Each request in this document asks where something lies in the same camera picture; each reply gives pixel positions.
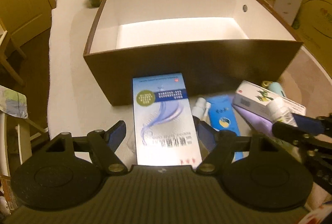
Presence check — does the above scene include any purple rectangular case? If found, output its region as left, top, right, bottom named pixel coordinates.
left=233, top=105, right=273, bottom=137

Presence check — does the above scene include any white pill bottle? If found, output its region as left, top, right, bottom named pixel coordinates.
left=266, top=97, right=298, bottom=127

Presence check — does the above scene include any blue hand cream tube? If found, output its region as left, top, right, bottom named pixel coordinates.
left=207, top=95, right=241, bottom=136

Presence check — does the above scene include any brown spray bottle white nozzle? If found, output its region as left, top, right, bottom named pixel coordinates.
left=192, top=98, right=211, bottom=123

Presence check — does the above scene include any white green medicine box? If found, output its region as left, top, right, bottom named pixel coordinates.
left=232, top=81, right=306, bottom=119

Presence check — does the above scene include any blue white medicine box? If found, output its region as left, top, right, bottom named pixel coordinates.
left=132, top=73, right=202, bottom=169

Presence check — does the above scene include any green patterned cloth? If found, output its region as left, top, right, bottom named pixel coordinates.
left=0, top=86, right=28, bottom=119

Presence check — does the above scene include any large brown cardboard box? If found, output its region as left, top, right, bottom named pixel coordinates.
left=293, top=0, right=331, bottom=73

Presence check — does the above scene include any brown storage box white inside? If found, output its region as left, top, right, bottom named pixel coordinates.
left=83, top=0, right=302, bottom=105

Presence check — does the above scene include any wooden chair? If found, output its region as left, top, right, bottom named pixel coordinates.
left=0, top=21, right=27, bottom=86

